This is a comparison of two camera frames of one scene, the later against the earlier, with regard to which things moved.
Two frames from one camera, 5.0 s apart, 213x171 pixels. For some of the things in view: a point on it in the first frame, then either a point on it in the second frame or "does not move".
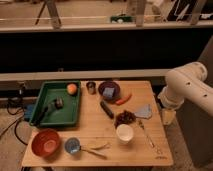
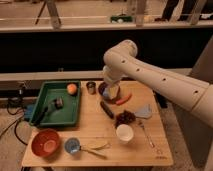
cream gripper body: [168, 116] -> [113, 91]
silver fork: [148, 138] does not move
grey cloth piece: [145, 113] does not move
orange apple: [72, 88] does not move
